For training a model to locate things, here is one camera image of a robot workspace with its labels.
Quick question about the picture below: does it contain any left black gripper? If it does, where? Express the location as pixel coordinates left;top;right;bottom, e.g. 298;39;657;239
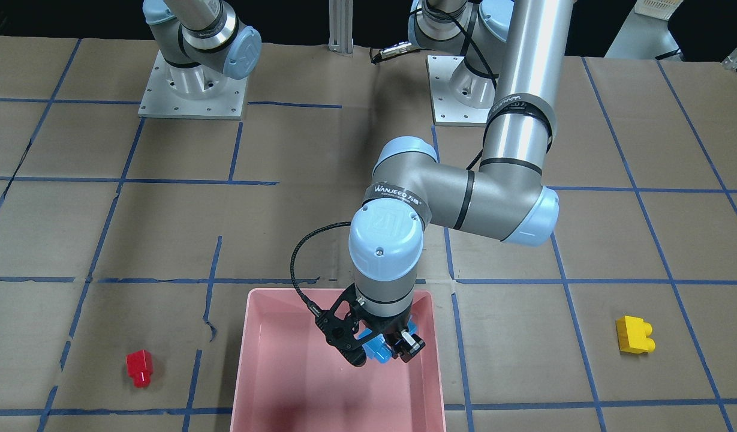
316;285;426;363

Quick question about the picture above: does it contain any blue toy block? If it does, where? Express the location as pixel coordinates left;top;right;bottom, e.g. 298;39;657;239
362;322;417;364

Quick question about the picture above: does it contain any yellow toy block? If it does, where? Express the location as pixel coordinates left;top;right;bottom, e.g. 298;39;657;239
615;315;656;355

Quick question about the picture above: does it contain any red toy block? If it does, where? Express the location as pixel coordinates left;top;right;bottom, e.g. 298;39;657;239
126;349;154;388

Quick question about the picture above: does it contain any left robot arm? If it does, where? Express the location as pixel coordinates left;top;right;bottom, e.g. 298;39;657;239
306;1;574;367

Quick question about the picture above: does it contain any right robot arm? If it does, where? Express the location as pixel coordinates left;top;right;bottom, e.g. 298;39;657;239
142;1;262;100

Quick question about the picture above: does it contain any pink plastic box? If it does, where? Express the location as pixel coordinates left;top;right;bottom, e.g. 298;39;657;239
230;287;447;431

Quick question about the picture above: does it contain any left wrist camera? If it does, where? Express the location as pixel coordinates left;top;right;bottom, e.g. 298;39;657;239
314;299;366;367

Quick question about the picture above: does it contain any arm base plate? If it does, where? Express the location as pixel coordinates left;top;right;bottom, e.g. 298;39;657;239
426;55;495;127
138;52;249;120

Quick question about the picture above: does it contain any aluminium frame post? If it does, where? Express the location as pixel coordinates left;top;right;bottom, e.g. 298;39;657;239
328;0;354;56

